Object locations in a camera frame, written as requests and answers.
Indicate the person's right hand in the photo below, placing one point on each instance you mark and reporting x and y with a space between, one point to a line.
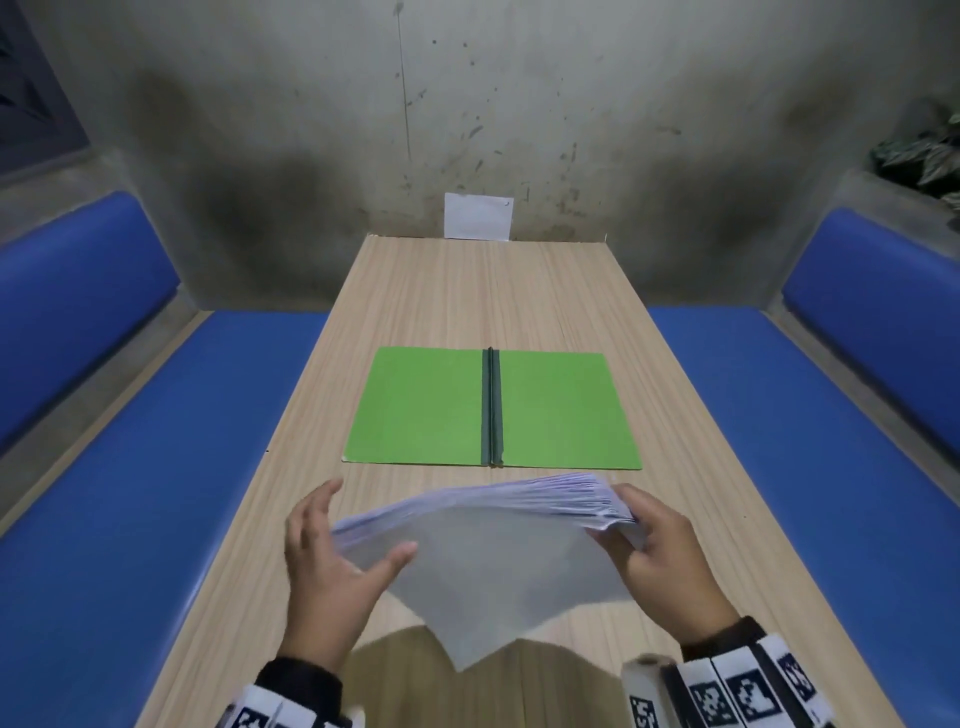
667 570

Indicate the person's left hand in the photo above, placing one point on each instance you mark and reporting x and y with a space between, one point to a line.
322 592

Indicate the stack of white papers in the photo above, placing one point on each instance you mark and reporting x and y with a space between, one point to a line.
495 555

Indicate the green folder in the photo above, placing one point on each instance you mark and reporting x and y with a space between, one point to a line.
420 405

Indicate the black left wrist marker band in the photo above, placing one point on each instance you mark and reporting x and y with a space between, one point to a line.
285 697

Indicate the black wrist marker band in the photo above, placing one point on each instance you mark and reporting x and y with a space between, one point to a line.
285 697
735 686

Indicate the black right wrist marker band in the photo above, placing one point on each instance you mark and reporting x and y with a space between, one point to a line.
735 686

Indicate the blue bench seat cushion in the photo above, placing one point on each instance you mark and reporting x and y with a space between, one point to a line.
112 540
817 495

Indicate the blue bench backrest cushion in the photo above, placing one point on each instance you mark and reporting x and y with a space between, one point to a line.
75 307
877 307

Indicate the small white card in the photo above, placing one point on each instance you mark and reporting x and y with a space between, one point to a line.
478 216

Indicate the green leafy plant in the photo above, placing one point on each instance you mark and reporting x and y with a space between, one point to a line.
919 157

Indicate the dark lattice window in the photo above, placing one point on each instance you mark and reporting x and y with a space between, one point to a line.
30 82

